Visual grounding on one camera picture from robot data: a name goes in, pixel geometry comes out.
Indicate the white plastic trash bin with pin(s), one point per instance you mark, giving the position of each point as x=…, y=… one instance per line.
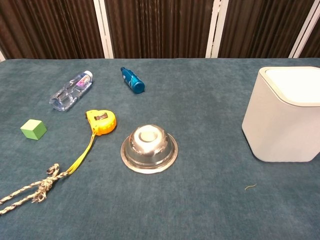
x=275, y=130

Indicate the upturned stainless steel bowl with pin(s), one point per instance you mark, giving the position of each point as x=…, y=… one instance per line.
x=148, y=152

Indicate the blue metallic bottle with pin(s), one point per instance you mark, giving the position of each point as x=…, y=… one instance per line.
x=135, y=83

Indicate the yellow tape measure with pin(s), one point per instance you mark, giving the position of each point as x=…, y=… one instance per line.
x=102, y=122

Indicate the teal velvet tablecloth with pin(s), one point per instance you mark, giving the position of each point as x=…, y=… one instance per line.
x=200, y=205

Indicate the dark white-framed screen panel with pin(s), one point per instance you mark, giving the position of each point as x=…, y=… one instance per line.
x=160, y=25
x=50, y=25
x=313, y=45
x=250, y=25

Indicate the clear plastic water bottle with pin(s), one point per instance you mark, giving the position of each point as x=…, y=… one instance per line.
x=67, y=95

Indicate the small yellowish thread scrap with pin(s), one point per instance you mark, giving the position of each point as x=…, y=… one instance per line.
x=250, y=186

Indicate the green cube block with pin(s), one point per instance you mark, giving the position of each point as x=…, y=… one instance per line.
x=33, y=130

